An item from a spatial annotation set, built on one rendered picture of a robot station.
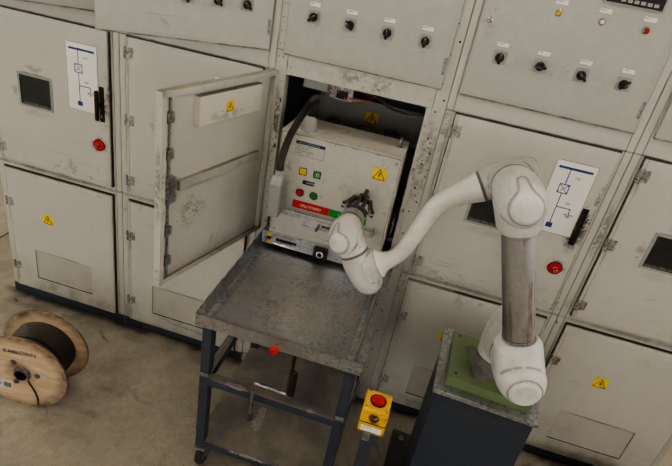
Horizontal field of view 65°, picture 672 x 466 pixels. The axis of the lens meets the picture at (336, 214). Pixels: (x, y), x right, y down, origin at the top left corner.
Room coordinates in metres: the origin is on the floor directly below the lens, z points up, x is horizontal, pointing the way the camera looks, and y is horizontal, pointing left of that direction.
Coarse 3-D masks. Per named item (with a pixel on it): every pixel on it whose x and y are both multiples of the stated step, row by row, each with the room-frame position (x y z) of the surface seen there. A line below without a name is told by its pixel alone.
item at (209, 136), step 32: (160, 96) 1.57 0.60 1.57; (192, 96) 1.72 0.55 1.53; (224, 96) 1.83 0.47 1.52; (256, 96) 2.01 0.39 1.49; (160, 128) 1.57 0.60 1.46; (192, 128) 1.73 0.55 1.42; (224, 128) 1.89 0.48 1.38; (256, 128) 2.07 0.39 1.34; (160, 160) 1.57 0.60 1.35; (192, 160) 1.74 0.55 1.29; (224, 160) 1.90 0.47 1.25; (256, 160) 2.09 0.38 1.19; (160, 192) 1.57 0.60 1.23; (192, 192) 1.74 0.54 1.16; (224, 192) 1.91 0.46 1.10; (256, 192) 2.12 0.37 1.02; (160, 224) 1.57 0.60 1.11; (192, 224) 1.75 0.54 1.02; (224, 224) 1.93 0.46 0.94; (160, 256) 1.57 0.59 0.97; (192, 256) 1.76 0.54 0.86
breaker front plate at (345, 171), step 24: (336, 144) 1.95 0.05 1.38; (288, 168) 1.97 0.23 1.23; (312, 168) 1.96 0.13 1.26; (336, 168) 1.94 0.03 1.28; (360, 168) 1.93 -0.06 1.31; (384, 168) 1.91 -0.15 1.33; (288, 192) 1.97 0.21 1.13; (336, 192) 1.94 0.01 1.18; (360, 192) 1.92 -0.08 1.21; (384, 192) 1.91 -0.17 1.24; (288, 216) 1.97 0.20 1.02; (384, 216) 1.91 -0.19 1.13; (312, 240) 1.95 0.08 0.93
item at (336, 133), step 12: (300, 132) 1.97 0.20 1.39; (324, 132) 2.03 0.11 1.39; (336, 132) 2.06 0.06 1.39; (348, 132) 2.09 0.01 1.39; (360, 132) 2.12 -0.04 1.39; (348, 144) 1.94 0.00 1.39; (360, 144) 1.98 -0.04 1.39; (372, 144) 2.00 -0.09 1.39; (384, 144) 2.03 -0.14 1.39; (396, 144) 2.06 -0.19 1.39; (408, 144) 2.09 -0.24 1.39; (396, 156) 1.91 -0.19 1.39; (396, 192) 2.06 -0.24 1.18; (384, 240) 2.05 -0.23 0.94
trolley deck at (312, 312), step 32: (288, 256) 1.92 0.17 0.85; (256, 288) 1.66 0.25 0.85; (288, 288) 1.70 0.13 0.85; (320, 288) 1.74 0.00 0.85; (352, 288) 1.78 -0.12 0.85; (384, 288) 1.82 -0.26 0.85; (224, 320) 1.44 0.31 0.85; (256, 320) 1.47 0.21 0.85; (288, 320) 1.51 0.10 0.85; (320, 320) 1.54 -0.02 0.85; (352, 320) 1.58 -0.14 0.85; (288, 352) 1.40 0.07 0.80; (320, 352) 1.38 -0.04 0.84
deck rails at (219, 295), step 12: (252, 252) 1.88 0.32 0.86; (240, 264) 1.75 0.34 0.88; (252, 264) 1.81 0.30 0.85; (228, 276) 1.64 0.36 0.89; (240, 276) 1.71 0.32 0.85; (216, 288) 1.53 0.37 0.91; (228, 288) 1.62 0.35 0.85; (216, 300) 1.54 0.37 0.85; (372, 300) 1.72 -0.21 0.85; (204, 312) 1.45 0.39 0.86; (216, 312) 1.47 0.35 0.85; (360, 324) 1.56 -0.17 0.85; (360, 336) 1.49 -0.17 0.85; (360, 348) 1.43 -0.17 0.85
